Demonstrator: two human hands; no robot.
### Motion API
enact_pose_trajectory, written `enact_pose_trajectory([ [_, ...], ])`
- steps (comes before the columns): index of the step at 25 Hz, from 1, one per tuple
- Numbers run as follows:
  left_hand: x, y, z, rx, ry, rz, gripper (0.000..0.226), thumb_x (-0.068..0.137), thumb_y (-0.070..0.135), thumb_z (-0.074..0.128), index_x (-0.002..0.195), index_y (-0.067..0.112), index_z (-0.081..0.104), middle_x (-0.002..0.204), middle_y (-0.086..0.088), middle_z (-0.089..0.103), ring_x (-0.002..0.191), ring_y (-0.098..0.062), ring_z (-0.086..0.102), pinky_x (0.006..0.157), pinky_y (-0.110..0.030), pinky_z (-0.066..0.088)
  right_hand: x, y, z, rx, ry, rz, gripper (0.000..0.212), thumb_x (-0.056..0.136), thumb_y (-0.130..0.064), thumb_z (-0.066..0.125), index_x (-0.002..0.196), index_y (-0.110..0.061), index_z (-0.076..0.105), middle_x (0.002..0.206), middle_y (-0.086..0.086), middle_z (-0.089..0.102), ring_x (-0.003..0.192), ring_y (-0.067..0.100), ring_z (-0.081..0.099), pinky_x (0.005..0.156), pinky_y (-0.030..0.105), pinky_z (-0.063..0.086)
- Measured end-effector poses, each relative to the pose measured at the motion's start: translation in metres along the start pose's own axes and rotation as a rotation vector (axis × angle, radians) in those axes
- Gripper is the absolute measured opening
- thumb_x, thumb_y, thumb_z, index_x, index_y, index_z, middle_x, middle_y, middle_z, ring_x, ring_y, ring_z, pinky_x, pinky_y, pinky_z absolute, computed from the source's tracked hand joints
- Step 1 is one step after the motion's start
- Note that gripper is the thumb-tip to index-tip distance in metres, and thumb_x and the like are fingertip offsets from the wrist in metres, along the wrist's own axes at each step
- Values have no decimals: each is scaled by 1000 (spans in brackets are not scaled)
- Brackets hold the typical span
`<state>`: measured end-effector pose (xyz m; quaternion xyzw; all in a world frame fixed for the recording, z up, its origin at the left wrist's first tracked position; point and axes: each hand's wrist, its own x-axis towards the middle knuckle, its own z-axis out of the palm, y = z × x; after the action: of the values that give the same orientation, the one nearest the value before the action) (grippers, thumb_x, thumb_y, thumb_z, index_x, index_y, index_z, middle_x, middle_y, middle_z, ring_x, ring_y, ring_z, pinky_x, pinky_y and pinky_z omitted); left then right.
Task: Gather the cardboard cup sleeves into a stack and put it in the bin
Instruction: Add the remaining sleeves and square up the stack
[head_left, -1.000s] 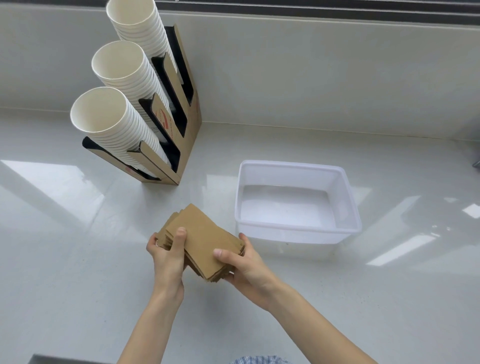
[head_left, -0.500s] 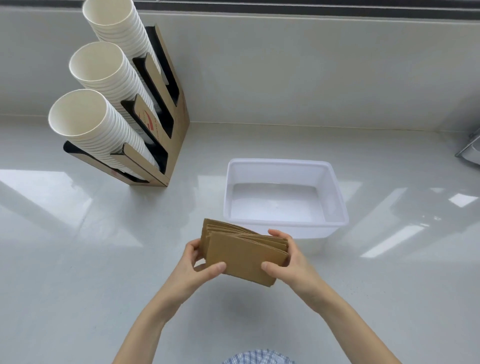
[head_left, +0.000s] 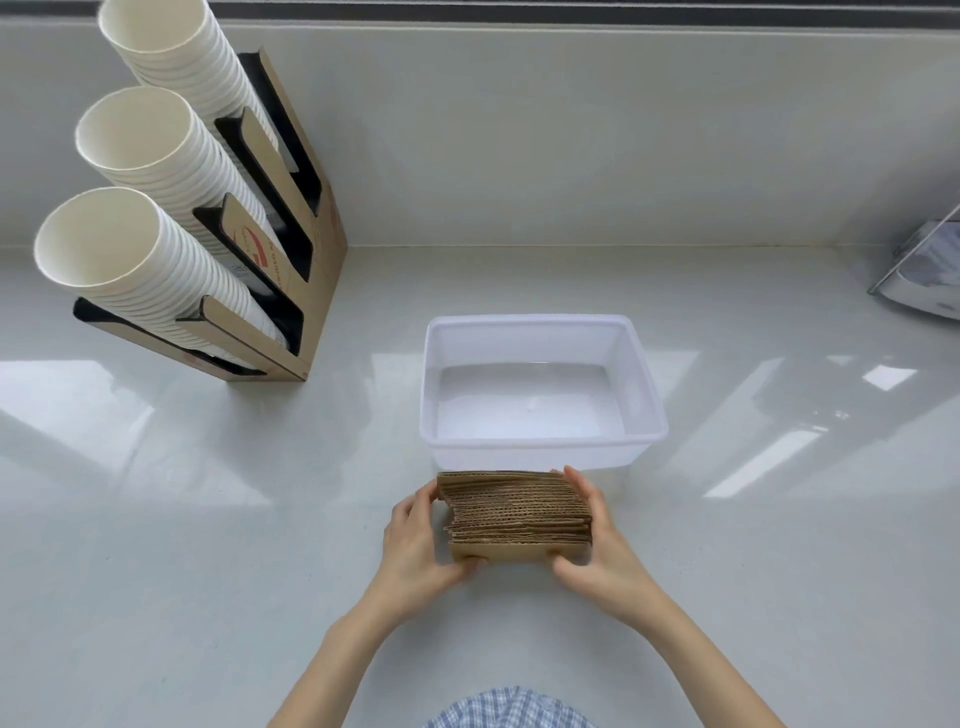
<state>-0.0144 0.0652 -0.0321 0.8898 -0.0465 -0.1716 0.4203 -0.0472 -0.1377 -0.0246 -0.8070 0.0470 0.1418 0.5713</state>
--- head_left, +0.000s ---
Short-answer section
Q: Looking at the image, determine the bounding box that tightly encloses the person's right hand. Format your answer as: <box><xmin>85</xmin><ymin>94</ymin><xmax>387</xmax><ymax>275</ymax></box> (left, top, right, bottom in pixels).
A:
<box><xmin>552</xmin><ymin>465</ymin><xmax>663</xmax><ymax>627</ymax></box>

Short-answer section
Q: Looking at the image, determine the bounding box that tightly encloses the person's left hand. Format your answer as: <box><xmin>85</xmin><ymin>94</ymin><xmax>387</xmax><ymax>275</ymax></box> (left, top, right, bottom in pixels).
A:
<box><xmin>362</xmin><ymin>479</ymin><xmax>482</xmax><ymax>626</ymax></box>

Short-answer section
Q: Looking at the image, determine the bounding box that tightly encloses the stack of brown cardboard cup sleeves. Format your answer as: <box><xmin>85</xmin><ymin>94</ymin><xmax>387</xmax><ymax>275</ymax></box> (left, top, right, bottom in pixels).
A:
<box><xmin>436</xmin><ymin>470</ymin><xmax>595</xmax><ymax>565</ymax></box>

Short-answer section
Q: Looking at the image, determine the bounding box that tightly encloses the person's left forearm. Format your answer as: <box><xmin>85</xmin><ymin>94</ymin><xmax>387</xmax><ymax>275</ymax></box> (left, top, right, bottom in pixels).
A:
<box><xmin>267</xmin><ymin>596</ymin><xmax>402</xmax><ymax>728</ymax></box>

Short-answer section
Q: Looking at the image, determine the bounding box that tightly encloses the person's right forearm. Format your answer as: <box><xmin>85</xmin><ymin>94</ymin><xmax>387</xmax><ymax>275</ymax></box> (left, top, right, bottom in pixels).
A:
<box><xmin>622</xmin><ymin>592</ymin><xmax>787</xmax><ymax>728</ymax></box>

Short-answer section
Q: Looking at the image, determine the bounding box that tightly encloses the blue checked shirt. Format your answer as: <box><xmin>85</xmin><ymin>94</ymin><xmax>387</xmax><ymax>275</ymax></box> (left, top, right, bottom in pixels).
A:
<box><xmin>437</xmin><ymin>684</ymin><xmax>597</xmax><ymax>728</ymax></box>

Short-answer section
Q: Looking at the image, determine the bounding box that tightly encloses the translucent white plastic container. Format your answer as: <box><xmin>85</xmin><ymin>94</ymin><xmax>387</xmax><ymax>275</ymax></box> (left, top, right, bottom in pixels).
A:
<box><xmin>420</xmin><ymin>314</ymin><xmax>669</xmax><ymax>472</ymax></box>

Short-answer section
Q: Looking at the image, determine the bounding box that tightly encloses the brown cardboard cup holder rack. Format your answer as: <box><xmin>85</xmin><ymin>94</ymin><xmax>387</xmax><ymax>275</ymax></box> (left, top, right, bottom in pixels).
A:
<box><xmin>72</xmin><ymin>46</ymin><xmax>349</xmax><ymax>384</ymax></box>

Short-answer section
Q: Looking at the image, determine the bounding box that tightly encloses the stack of white paper cups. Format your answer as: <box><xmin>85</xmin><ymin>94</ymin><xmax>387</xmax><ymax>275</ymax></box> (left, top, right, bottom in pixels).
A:
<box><xmin>97</xmin><ymin>0</ymin><xmax>280</xmax><ymax>155</ymax></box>
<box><xmin>74</xmin><ymin>85</ymin><xmax>288</xmax><ymax>260</ymax></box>
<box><xmin>33</xmin><ymin>186</ymin><xmax>288</xmax><ymax>370</ymax></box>

